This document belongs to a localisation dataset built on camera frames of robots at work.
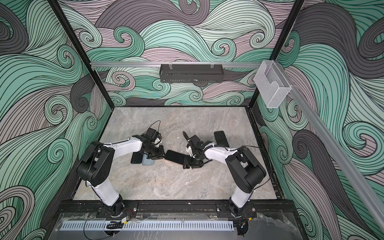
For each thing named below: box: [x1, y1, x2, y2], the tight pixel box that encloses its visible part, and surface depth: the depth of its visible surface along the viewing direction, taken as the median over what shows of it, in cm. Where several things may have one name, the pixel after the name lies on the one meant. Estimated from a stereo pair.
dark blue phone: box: [130, 152, 143, 164], surface depth 90 cm
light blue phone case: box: [142, 154, 155, 166], surface depth 92 cm
